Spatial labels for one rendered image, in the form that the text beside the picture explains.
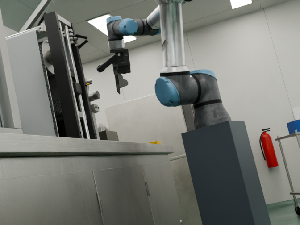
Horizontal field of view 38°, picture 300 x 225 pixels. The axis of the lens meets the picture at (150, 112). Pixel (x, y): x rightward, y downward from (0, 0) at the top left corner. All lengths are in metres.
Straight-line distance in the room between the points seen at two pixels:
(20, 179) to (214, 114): 0.95
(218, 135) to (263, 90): 4.80
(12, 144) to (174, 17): 0.95
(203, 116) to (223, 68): 4.83
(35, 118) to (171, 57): 0.58
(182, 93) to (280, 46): 4.96
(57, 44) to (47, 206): 0.80
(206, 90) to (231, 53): 4.85
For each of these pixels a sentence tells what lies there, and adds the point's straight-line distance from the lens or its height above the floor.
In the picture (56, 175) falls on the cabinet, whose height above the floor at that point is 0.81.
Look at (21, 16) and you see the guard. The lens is 2.41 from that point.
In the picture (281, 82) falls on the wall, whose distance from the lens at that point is 6.43.
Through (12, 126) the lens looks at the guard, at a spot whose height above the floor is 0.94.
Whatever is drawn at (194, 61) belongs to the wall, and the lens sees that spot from 6.58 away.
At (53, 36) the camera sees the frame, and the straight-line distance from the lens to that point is 1.67.
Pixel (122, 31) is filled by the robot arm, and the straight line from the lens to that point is 1.96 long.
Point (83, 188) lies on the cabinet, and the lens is 1.18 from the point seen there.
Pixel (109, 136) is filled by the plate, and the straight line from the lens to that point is 2.12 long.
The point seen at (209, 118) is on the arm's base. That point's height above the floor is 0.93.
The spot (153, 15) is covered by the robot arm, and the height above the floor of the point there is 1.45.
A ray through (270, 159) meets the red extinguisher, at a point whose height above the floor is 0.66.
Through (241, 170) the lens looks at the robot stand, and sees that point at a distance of 1.61.
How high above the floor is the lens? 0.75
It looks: 9 degrees up
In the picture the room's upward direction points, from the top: 13 degrees counter-clockwise
